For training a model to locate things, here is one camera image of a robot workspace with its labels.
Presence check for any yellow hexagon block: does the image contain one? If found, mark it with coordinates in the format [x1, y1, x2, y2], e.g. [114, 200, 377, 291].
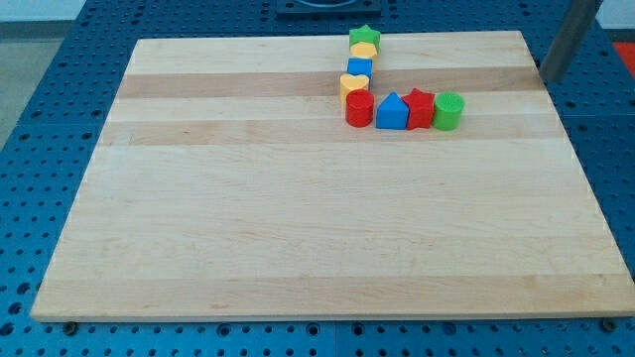
[350, 42, 378, 63]

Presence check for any red cylinder block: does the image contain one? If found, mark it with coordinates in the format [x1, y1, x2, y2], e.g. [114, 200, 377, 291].
[345, 88, 375, 128]

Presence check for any large wooden board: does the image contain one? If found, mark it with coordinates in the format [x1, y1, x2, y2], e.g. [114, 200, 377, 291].
[31, 31, 634, 322]

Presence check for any blue triangle block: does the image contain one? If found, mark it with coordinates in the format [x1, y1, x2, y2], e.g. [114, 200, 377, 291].
[375, 92, 409, 130]

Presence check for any yellow heart block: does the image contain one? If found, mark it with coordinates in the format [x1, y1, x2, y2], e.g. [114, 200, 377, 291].
[339, 73, 370, 103]

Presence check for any blue cube block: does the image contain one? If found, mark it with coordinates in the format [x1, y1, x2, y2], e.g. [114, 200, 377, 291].
[346, 58, 373, 83]

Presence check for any red star block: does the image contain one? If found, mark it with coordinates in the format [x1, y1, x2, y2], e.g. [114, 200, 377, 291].
[401, 88, 436, 130]

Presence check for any green cylinder block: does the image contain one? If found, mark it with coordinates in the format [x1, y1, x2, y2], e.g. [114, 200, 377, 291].
[433, 92, 465, 131]

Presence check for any green star block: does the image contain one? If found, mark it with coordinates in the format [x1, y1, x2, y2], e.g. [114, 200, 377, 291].
[348, 24, 381, 52]

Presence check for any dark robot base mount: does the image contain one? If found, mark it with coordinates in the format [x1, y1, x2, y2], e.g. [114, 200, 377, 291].
[274, 0, 382, 17]

